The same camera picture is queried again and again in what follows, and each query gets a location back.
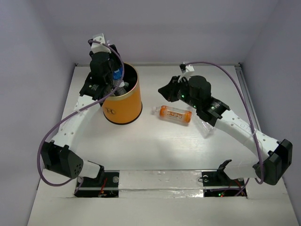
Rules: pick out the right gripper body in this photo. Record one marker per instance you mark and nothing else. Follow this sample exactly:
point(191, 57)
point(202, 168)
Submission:
point(184, 93)

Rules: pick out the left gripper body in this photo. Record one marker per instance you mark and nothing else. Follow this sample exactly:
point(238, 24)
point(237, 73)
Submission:
point(109, 90)

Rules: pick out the blue label bottle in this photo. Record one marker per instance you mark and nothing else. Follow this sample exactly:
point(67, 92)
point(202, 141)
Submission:
point(118, 74)

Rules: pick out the orange label bottle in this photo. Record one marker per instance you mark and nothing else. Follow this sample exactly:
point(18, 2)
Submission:
point(171, 114)

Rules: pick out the green yellow label bottle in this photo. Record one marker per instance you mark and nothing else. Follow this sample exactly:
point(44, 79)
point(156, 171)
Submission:
point(122, 88)

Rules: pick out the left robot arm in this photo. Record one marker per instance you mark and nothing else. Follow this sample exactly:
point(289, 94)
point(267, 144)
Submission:
point(59, 154)

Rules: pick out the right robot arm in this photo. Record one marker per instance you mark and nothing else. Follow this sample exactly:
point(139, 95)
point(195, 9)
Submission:
point(274, 157)

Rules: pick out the orange cylindrical bin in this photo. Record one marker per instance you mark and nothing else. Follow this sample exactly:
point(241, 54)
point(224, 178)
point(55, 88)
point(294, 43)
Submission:
point(126, 108)

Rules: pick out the clear unlabelled bottle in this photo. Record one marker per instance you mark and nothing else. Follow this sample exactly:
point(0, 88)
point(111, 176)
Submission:
point(205, 129)

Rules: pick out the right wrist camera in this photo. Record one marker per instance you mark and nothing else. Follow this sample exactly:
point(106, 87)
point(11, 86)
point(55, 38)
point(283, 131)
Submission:
point(187, 71)

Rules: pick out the silver taped front rail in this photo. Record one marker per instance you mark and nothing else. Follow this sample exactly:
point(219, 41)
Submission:
point(160, 184)

